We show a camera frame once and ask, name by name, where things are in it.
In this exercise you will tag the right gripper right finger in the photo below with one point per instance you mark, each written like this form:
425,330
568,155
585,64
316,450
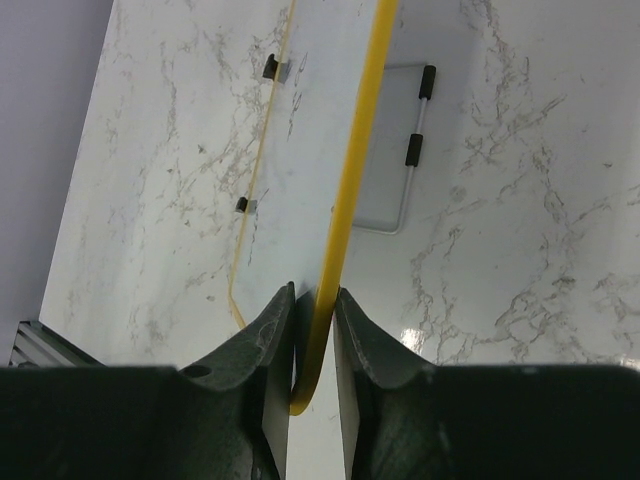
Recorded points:
403,417

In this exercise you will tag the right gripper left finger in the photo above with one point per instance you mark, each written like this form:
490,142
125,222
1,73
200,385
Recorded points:
225,416

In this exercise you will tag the yellow framed whiteboard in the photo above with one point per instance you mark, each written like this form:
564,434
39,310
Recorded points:
301,199

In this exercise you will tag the aluminium front extrusion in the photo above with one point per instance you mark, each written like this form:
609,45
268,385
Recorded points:
36,345

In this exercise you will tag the metal wire whiteboard stand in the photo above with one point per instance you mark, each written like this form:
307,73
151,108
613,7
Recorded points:
395,143

